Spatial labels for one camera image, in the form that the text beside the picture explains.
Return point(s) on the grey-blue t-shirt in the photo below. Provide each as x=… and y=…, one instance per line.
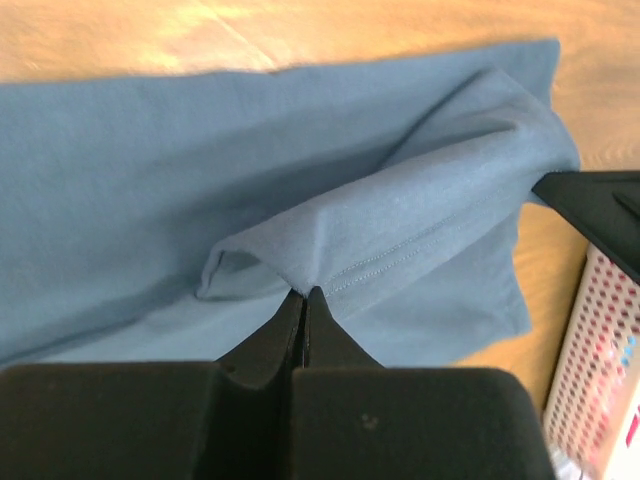
x=166, y=218

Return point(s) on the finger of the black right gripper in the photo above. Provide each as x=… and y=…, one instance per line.
x=603, y=206

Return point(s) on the white plastic laundry basket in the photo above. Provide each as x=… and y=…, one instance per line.
x=591, y=421

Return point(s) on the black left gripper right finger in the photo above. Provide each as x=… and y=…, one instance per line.
x=326, y=343

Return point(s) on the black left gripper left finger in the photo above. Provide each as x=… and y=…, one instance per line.
x=259, y=359

